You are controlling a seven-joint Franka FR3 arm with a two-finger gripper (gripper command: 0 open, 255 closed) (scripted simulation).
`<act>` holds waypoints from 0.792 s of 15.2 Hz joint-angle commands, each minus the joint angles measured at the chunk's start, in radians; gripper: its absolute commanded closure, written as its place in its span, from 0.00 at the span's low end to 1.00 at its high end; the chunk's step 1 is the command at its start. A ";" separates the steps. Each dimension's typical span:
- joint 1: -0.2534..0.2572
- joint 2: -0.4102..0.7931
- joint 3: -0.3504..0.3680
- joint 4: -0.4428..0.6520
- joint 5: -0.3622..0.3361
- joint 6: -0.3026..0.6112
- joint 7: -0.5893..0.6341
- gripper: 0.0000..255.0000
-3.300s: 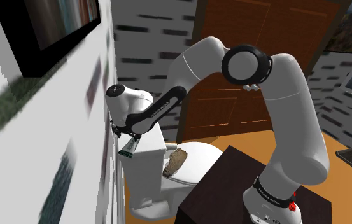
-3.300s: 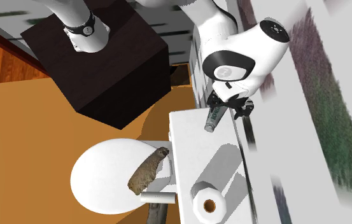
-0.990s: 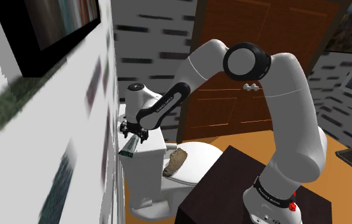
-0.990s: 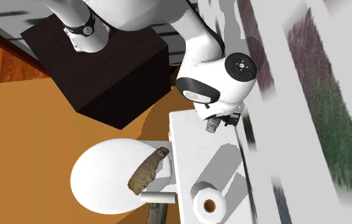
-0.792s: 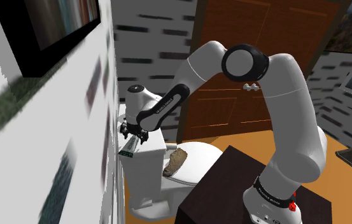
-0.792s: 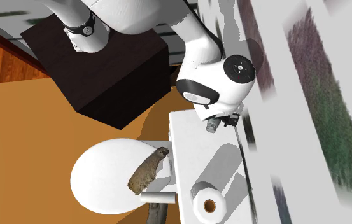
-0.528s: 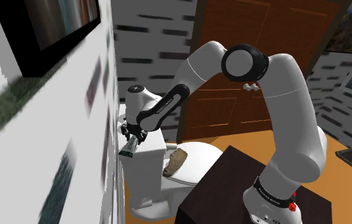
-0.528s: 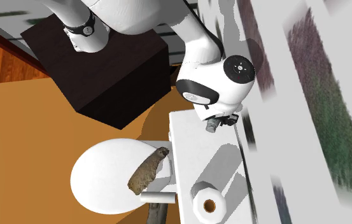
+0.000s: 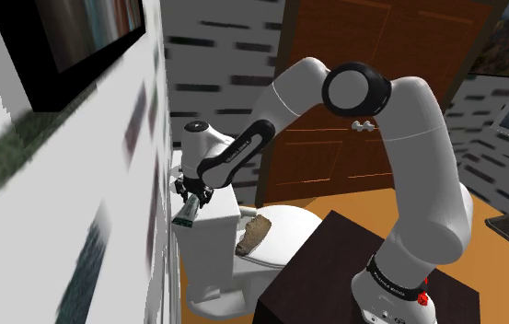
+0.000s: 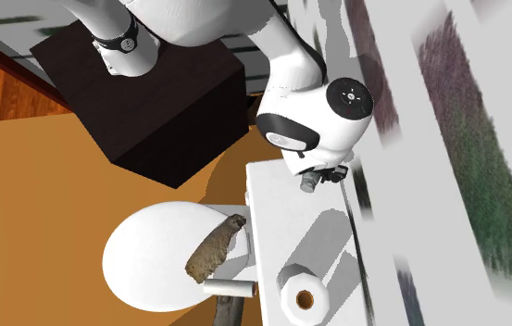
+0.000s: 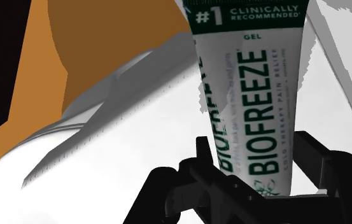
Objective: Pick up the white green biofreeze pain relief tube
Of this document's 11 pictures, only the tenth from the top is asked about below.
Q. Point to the small grey cylinder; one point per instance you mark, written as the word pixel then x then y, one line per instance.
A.
pixel 309 182

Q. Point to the dark robot stand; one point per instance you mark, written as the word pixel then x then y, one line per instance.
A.
pixel 156 113

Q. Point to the small white tube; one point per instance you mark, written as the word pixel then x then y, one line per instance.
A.
pixel 228 287

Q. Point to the purple and green wall picture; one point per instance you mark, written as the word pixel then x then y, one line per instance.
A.
pixel 481 171

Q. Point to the dark grey flat object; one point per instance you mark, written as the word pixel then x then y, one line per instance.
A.
pixel 229 312

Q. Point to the brown rough elongated lump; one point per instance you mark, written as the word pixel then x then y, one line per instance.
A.
pixel 212 253

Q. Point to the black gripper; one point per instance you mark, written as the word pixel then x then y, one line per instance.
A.
pixel 337 174

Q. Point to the white toilet paper roll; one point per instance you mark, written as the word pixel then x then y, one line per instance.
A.
pixel 292 289

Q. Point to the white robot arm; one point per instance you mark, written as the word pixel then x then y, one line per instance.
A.
pixel 291 67

